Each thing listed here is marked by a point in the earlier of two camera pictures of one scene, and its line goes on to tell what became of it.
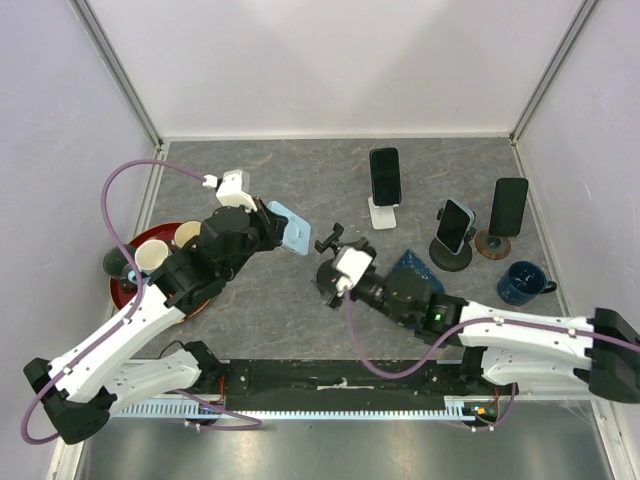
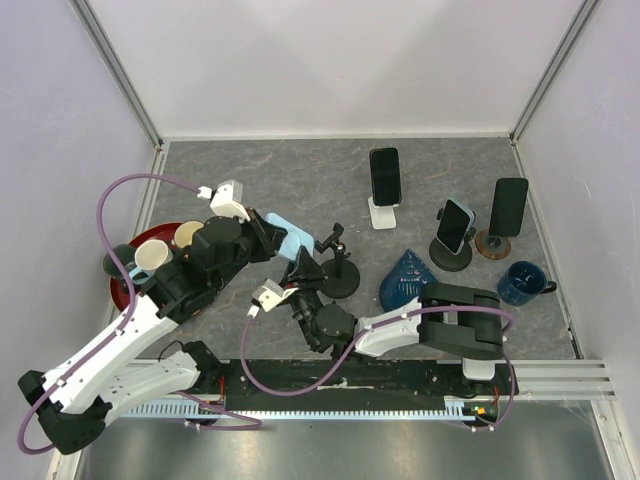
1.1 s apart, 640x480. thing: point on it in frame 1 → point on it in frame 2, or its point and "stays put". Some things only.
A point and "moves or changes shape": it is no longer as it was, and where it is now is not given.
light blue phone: [297, 233] moves or changes shape
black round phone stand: [326, 274] stays put
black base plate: [252, 385] stays put
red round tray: [124, 291] stays put
